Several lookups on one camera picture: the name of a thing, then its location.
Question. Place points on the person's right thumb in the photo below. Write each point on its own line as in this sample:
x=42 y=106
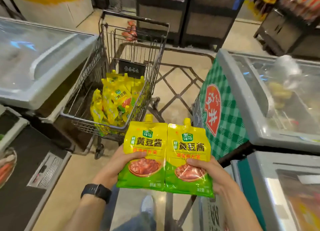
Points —
x=198 y=165

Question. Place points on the dark wooden display stand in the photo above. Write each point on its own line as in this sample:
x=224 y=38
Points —
x=210 y=20
x=160 y=15

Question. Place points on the black sign plate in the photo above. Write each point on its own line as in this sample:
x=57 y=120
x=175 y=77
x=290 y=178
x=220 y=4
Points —
x=132 y=69

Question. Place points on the heap of yellow sauce packs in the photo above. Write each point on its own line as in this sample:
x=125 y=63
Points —
x=115 y=98

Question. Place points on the person's left thumb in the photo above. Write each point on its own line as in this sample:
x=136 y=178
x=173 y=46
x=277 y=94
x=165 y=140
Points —
x=135 y=157

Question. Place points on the clear plastic bag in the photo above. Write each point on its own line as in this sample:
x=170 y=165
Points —
x=285 y=69

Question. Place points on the person's right forearm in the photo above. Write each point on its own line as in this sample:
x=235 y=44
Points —
x=240 y=210

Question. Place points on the yellow spouted sauce pouch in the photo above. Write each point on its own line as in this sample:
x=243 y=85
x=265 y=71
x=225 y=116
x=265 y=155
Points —
x=146 y=148
x=188 y=150

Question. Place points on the red packets on floor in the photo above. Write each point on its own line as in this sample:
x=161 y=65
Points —
x=130 y=30

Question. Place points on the black wrist watch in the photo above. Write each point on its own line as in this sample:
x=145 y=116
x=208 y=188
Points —
x=97 y=191

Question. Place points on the person's left hand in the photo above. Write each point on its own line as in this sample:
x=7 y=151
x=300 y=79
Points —
x=110 y=170

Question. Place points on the dark shelf with goods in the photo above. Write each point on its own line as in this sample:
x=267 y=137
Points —
x=290 y=25

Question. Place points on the person's left forearm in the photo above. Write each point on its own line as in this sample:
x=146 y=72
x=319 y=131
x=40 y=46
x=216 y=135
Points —
x=85 y=213

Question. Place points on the white teal chest freezer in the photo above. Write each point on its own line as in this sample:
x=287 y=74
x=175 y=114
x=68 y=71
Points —
x=275 y=193

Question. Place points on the black chest freezer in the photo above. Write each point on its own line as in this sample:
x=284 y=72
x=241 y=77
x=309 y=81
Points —
x=25 y=178

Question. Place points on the grey glass-lid chest freezer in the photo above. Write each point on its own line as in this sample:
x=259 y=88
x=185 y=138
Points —
x=37 y=63

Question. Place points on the person's blue jeans leg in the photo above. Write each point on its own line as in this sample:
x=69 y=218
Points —
x=137 y=223

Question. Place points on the person's grey shoe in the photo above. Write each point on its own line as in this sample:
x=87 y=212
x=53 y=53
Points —
x=148 y=203

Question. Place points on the green checked chest freezer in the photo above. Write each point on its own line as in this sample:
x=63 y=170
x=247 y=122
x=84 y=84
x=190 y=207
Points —
x=262 y=108

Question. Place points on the white yellow pillar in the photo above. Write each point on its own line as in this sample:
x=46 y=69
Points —
x=50 y=5

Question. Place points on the person's right hand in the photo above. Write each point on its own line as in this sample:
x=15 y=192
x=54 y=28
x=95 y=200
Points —
x=221 y=178

